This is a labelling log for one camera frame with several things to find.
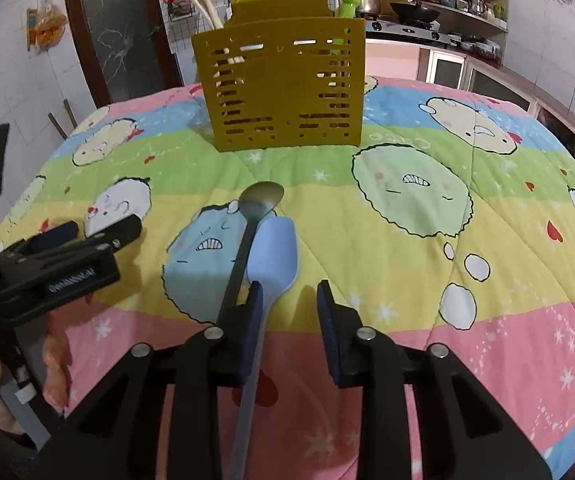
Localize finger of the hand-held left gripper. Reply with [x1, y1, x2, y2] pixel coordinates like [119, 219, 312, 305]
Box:
[32, 214, 143, 262]
[0, 220, 79, 261]

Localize plastic bag on wall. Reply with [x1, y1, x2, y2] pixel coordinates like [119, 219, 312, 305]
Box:
[26, 0, 68, 53]

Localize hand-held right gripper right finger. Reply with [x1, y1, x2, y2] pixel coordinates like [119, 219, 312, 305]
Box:
[316, 280, 553, 480]

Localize green bear-handle utensil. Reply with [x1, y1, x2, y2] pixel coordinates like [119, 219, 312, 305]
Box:
[331, 0, 363, 61]

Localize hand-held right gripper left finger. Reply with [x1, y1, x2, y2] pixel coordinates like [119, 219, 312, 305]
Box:
[32, 281, 264, 480]

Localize metal kitchen shelf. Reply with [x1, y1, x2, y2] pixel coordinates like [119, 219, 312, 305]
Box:
[414, 0, 511, 66]

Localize blue silicone spatula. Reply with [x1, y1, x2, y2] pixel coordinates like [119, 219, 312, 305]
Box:
[228, 216, 298, 480]

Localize black wok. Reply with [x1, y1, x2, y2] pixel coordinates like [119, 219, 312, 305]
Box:
[390, 1, 441, 23]

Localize gas stove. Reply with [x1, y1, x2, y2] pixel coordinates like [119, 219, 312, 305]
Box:
[365, 12, 455, 46]

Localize metal spoon with black handle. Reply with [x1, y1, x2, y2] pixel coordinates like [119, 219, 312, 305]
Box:
[215, 181, 286, 328]

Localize dark door with frosted glass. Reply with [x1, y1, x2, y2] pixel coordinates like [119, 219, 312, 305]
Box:
[62, 0, 183, 108]

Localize yellow perforated utensil holder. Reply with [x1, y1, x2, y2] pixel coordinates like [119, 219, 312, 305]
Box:
[191, 0, 367, 153]

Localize wooden sticks against wall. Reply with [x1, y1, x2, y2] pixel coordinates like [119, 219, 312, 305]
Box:
[48, 100, 78, 141]

